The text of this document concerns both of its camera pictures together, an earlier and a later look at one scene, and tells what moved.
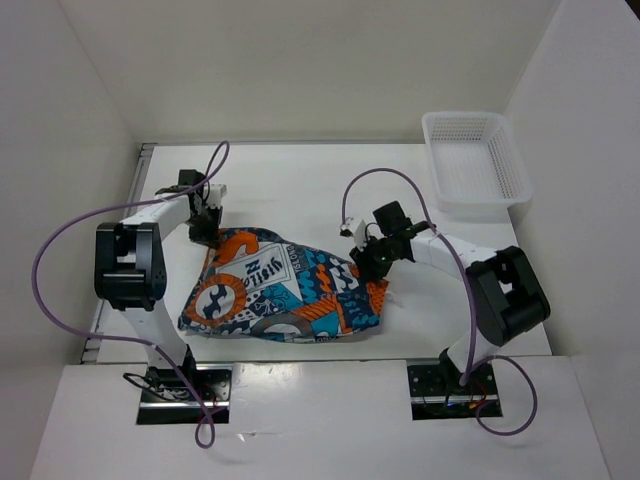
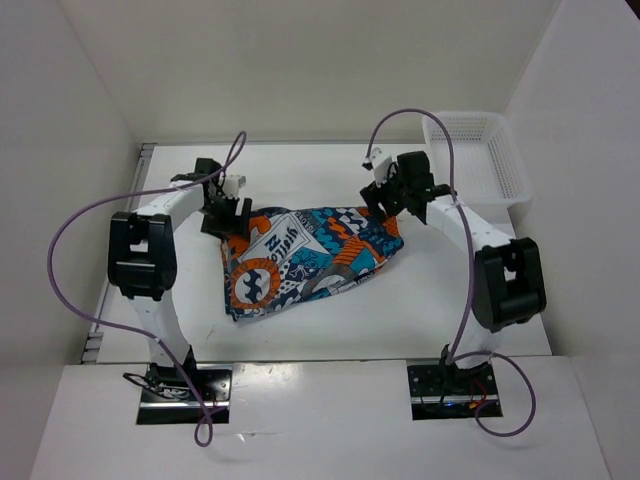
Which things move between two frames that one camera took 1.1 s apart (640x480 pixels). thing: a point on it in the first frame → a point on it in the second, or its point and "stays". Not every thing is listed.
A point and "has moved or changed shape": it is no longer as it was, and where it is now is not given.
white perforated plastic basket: [475, 159] stays
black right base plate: [437, 393] stays
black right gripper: [370, 270] → [371, 197]
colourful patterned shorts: [260, 285] has moved or changed shape
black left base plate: [168, 398] stays
